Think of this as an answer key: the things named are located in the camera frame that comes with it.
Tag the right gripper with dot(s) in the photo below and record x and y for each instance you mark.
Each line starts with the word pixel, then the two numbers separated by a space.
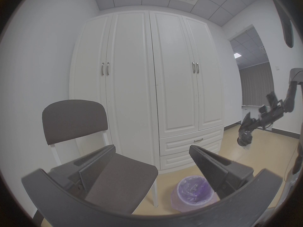
pixel 262 121

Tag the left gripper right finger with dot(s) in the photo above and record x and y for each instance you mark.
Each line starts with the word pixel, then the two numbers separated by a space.
pixel 217 171

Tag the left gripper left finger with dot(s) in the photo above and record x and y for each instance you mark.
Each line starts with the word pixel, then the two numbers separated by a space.
pixel 90 167

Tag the black plastic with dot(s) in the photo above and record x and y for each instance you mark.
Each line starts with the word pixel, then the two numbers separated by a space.
pixel 245 138

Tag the purple plastic bag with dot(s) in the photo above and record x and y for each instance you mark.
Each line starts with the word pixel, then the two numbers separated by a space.
pixel 175 202

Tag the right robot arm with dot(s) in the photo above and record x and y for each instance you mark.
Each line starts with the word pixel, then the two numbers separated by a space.
pixel 291 98

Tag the white trash bin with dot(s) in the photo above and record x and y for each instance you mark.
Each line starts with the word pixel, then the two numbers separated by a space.
pixel 180 194

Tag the grey curtain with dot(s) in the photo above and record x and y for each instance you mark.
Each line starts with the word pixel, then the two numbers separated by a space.
pixel 256 86

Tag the white chair with grey pads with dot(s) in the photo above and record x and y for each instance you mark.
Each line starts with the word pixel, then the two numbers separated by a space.
pixel 75 122

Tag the ceiling light panel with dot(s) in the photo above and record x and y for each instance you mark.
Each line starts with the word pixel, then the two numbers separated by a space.
pixel 237 55

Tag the white wardrobe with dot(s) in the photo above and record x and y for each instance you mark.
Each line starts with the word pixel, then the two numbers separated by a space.
pixel 132 79

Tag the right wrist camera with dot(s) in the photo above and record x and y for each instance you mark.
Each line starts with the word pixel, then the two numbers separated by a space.
pixel 263 109

